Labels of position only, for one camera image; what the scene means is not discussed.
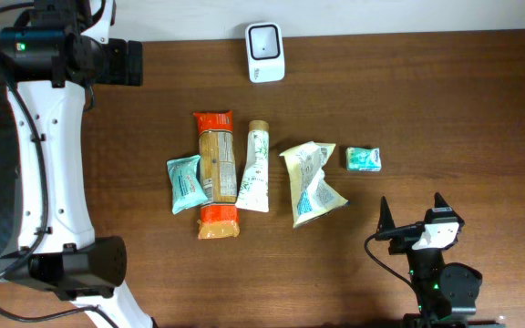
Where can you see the white bamboo print tube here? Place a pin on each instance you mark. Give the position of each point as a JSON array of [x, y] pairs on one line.
[[253, 192]]

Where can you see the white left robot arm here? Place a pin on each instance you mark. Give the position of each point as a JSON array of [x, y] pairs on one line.
[[52, 57]]

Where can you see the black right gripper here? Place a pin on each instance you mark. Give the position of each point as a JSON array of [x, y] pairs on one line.
[[404, 239]]

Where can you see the white barcode scanner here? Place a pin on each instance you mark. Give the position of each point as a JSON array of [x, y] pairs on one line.
[[265, 52]]

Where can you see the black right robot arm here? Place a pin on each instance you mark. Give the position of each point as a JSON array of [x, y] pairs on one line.
[[446, 293]]

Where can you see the teal tissue packet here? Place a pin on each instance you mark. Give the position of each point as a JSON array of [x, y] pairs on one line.
[[187, 191]]

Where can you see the small teal green box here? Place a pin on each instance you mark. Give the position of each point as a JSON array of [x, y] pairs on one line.
[[358, 159]]

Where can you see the orange cracker package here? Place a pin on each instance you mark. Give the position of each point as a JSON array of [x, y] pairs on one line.
[[219, 215]]

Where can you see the yellow white snack bag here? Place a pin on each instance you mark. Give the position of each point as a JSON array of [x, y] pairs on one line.
[[311, 196]]

